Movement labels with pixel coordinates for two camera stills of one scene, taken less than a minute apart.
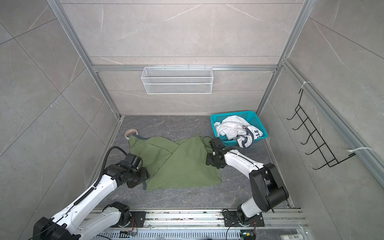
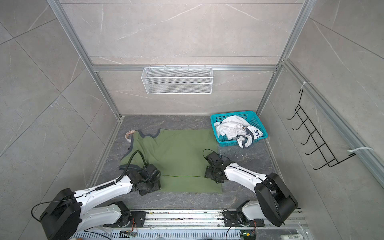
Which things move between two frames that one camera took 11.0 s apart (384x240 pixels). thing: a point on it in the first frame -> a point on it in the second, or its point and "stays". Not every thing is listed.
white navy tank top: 236,127 stays
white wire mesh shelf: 178,80 stays
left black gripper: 145,175 -> 158,186
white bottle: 296,236 stays
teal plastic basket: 250,117 stays
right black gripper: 209,161 -> 208,174
